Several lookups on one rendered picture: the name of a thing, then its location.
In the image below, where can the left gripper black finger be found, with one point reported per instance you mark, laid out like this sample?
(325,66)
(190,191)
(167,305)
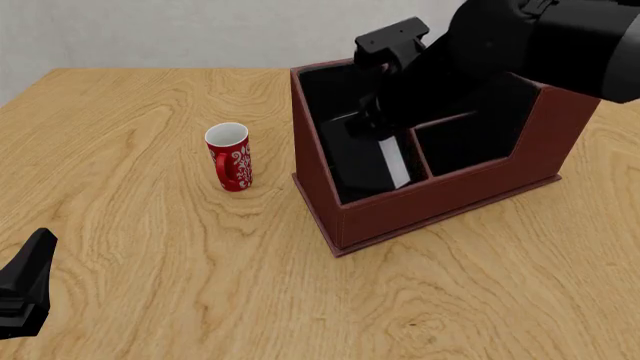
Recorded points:
(32,266)

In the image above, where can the red-brown desk caddy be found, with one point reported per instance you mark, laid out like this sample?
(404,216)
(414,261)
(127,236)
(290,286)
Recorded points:
(440,198)

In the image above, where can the red mug with white pattern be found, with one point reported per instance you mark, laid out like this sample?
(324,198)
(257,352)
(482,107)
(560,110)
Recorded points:
(240,168)

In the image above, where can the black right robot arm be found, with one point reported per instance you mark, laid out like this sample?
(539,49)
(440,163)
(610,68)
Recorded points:
(500,56)

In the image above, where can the black plate on short stalk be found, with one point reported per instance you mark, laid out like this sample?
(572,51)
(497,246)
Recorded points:
(392,35)

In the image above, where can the black book with white pages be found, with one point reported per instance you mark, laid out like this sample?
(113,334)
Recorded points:
(362,165)

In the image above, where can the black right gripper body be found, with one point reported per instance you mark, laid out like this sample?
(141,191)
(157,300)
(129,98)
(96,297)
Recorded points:
(372,125)

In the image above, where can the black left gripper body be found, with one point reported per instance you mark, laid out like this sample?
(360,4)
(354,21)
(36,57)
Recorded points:
(20,317)

